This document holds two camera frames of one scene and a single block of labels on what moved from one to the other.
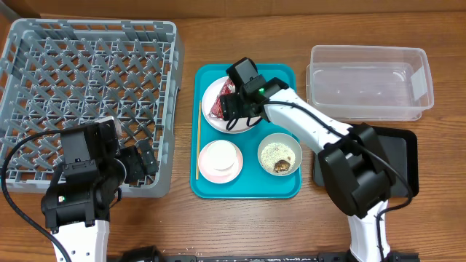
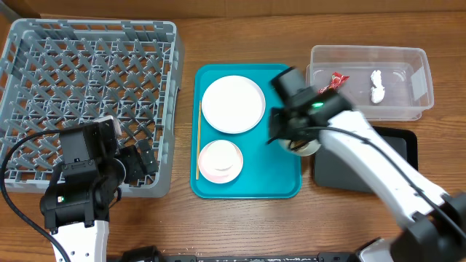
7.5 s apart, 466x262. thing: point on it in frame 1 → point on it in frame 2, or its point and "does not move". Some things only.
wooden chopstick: [198, 139] does not move
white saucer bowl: [220, 161] does not move
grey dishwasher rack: [54, 72] does not move
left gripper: [130, 154] does not move
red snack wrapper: [216, 110] → [336, 81]
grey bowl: [279, 154] → [301, 147]
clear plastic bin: [369, 83] does not move
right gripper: [228, 108] → [274, 128]
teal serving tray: [262, 161] does not move
